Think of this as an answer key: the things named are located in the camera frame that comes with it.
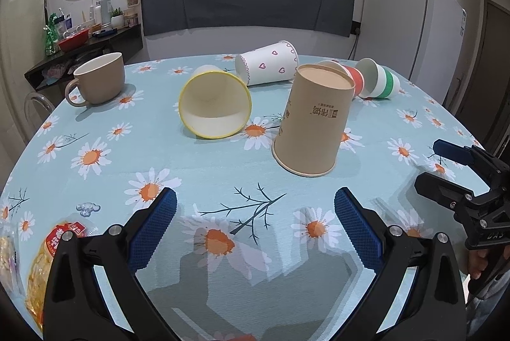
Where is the white refrigerator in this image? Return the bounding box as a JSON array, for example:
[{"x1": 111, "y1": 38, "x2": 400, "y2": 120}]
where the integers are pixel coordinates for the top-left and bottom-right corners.
[{"x1": 353, "y1": 0, "x2": 467, "y2": 104}]

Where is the daisy print tablecloth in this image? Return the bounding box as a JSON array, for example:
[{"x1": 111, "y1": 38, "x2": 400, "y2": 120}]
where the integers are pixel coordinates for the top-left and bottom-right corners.
[{"x1": 0, "y1": 54, "x2": 495, "y2": 341}]

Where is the beige ceramic mug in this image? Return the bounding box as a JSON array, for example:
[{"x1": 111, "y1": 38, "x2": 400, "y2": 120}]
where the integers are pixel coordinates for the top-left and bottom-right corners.
[{"x1": 64, "y1": 52, "x2": 126, "y2": 107}]

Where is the red striped paper cup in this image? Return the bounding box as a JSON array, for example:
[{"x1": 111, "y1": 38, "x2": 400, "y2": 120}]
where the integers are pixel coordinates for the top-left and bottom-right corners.
[{"x1": 316, "y1": 60, "x2": 366, "y2": 99}]

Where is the person's right hand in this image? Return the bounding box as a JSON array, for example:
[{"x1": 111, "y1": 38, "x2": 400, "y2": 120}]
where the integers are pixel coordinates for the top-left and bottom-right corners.
[{"x1": 466, "y1": 248, "x2": 493, "y2": 282}]

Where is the black side shelf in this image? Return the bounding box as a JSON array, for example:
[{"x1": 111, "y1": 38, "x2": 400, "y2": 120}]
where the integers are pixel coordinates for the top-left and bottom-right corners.
[{"x1": 24, "y1": 25, "x2": 145, "y2": 91}]

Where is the yellow rim paper cup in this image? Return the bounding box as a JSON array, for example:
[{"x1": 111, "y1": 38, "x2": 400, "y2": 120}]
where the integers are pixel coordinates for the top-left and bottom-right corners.
[{"x1": 178, "y1": 64, "x2": 253, "y2": 139}]

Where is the black power cable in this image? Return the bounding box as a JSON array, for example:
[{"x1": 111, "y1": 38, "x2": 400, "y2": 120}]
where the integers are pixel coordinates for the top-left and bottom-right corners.
[{"x1": 348, "y1": 20, "x2": 362, "y2": 59}]

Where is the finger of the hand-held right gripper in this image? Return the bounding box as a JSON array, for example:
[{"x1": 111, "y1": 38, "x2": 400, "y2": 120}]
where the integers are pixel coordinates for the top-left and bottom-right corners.
[
  {"x1": 414, "y1": 172, "x2": 499, "y2": 212},
  {"x1": 433, "y1": 139, "x2": 510, "y2": 191}
]

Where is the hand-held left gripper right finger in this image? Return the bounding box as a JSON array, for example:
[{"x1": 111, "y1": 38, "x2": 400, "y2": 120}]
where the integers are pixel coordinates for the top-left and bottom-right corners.
[{"x1": 334, "y1": 187, "x2": 468, "y2": 341}]

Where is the red bowl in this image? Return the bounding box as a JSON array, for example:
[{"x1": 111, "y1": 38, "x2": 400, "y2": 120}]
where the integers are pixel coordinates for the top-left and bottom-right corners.
[{"x1": 58, "y1": 28, "x2": 91, "y2": 52}]

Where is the dark door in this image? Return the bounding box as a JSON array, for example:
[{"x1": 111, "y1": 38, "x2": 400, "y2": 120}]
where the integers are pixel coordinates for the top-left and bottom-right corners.
[{"x1": 454, "y1": 0, "x2": 510, "y2": 156}]

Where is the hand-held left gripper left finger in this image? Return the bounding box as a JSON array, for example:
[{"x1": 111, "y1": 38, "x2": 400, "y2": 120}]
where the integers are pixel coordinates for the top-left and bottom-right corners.
[{"x1": 42, "y1": 187, "x2": 181, "y2": 341}]

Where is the orange snack packet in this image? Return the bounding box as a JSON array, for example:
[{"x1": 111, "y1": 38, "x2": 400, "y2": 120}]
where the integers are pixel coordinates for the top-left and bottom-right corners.
[{"x1": 0, "y1": 217, "x2": 100, "y2": 330}]

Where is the green striped paper cup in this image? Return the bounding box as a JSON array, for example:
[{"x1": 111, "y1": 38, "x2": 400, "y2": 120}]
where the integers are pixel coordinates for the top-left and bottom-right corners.
[{"x1": 354, "y1": 58, "x2": 401, "y2": 100}]

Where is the heart print paper cup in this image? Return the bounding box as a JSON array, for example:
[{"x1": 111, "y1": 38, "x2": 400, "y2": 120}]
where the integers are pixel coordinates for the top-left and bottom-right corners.
[{"x1": 235, "y1": 41, "x2": 299, "y2": 87}]

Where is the brown paper cup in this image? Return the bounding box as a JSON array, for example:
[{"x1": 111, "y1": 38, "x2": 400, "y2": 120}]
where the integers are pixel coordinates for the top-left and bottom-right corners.
[{"x1": 272, "y1": 64, "x2": 356, "y2": 178}]

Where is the clear plastic chair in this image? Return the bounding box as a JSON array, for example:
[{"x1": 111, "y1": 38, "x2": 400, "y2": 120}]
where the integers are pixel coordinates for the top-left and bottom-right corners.
[{"x1": 24, "y1": 92, "x2": 55, "y2": 128}]

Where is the green plastic packet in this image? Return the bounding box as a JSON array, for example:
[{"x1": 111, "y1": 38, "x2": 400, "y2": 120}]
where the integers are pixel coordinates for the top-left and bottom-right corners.
[{"x1": 43, "y1": 13, "x2": 60, "y2": 56}]

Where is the clear bear-shaped trinket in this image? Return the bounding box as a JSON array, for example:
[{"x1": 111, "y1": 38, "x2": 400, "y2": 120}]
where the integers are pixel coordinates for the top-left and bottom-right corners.
[{"x1": 76, "y1": 201, "x2": 97, "y2": 218}]

